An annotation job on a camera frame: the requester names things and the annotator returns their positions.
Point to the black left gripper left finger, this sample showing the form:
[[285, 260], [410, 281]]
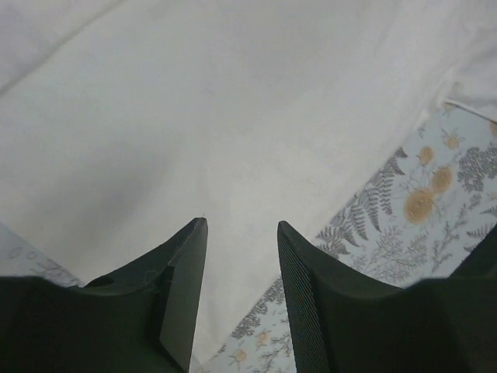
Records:
[[138, 318]]

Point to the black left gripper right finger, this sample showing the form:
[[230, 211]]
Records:
[[344, 321]]

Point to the white t shirt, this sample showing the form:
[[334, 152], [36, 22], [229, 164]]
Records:
[[122, 120]]

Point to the floral patterned table mat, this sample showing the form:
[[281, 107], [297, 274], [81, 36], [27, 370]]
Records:
[[419, 216]]

